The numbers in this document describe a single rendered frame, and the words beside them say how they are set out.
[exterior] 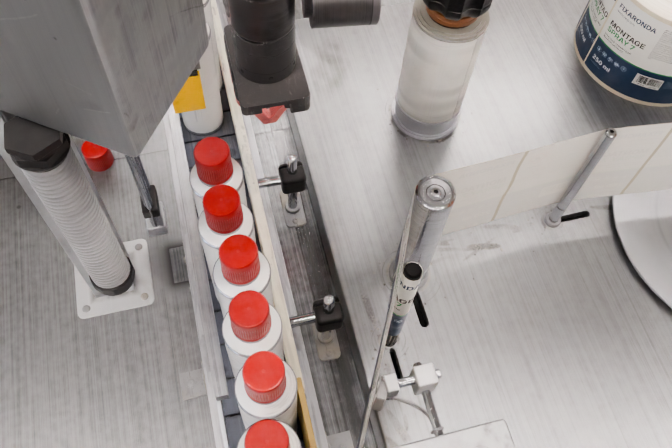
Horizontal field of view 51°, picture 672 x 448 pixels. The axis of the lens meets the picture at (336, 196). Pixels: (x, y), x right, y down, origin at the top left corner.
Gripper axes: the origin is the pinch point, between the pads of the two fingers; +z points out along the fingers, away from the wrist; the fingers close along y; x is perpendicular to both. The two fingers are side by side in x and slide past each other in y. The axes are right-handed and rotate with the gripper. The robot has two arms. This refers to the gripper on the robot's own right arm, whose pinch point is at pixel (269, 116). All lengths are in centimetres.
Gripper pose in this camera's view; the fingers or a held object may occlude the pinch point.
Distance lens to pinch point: 74.9
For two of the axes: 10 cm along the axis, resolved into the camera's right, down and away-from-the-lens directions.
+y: -2.4, -8.5, 4.7
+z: -0.5, 4.9, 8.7
